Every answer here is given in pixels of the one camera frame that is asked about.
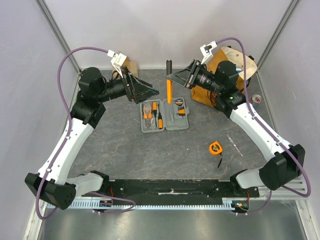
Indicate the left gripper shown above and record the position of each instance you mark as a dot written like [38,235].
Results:
[138,90]

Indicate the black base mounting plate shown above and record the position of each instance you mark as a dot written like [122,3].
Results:
[128,188]

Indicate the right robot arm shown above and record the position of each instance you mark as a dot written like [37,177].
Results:
[282,158]

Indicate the brown cardboard box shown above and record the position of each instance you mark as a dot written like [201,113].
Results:
[132,66]

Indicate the orange screwdriver thin shaft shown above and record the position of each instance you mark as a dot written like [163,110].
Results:
[155,111]

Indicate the yellow Trader Joe's tote bag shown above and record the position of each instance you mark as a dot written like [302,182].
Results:
[232,69]

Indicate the grey slotted cable duct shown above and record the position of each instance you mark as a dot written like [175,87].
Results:
[159,202]

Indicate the orange bit set holder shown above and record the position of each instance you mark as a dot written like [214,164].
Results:
[181,111]

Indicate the orange tape measure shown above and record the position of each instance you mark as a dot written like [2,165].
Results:
[216,149]

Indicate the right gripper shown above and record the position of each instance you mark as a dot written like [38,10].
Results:
[191,75]

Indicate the grey plastic tool case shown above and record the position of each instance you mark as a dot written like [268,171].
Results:
[171,120]

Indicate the clear voltage tester screwdriver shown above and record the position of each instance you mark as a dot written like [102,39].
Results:
[234,144]

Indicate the blue drink can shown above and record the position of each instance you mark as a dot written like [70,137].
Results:
[255,99]

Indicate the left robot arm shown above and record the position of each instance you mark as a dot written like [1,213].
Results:
[51,183]

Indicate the orange handled pliers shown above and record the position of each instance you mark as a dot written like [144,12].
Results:
[147,114]

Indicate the orange utility knife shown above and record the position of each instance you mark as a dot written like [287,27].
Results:
[169,84]

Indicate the orange screwdriver thick shaft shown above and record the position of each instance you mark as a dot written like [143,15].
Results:
[160,119]

